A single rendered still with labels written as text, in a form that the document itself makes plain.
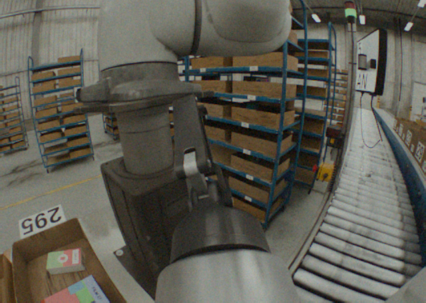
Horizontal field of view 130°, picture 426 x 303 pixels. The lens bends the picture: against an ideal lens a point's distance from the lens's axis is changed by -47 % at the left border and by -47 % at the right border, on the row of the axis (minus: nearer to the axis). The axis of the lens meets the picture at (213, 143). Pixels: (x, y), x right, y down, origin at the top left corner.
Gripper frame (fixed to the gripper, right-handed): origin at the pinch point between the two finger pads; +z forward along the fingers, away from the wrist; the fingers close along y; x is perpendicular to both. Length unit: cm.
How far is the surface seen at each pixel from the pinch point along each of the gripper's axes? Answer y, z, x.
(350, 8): -26, 38, 73
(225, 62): -10, 123, 23
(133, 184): 1.7, -0.9, -14.3
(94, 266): 26, -2, -45
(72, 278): 23, -9, -50
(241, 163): 68, 102, 12
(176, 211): 11.3, 0.9, -10.2
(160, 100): -10.0, -1.2, -4.0
